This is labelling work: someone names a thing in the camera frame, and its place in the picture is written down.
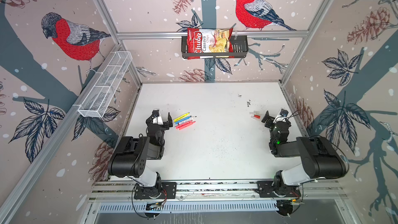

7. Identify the pink highlighter pen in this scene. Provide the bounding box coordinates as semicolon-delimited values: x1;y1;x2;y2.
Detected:
176;120;195;130
178;121;195;130

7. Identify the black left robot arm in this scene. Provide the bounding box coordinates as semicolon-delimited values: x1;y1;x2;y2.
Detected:
108;110;173;200

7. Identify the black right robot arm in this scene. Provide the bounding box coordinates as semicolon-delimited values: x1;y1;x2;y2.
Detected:
261;108;348;197

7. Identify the yellow highlighter pen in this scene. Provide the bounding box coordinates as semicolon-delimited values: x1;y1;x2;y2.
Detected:
173;112;190;122

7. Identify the blue highlighter pen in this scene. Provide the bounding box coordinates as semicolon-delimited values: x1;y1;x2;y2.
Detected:
174;116;193;126

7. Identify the white marker pen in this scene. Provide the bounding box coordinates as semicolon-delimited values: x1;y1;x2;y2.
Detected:
175;116;197;127

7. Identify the red cassava chips bag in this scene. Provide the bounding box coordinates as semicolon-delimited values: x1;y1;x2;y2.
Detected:
186;28;233;60

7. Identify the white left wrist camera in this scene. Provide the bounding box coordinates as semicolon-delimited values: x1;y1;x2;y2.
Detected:
152;110;163;125

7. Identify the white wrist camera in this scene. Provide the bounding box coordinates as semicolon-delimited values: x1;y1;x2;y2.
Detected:
274;108;289;123
152;110;163;125

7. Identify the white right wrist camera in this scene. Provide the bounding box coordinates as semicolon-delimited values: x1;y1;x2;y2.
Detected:
274;108;289;123

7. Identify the white mesh wall tray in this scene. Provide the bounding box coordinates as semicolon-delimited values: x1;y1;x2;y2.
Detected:
78;51;132;118

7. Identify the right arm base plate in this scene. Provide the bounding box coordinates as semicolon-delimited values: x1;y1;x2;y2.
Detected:
255;180;302;199

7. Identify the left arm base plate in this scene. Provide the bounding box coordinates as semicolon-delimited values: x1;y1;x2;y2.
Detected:
133;182;177;200

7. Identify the black wire wall basket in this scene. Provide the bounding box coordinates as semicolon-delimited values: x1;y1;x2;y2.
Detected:
181;36;249;60

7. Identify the aluminium front rail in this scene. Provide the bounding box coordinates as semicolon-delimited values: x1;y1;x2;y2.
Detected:
87;179;348;203

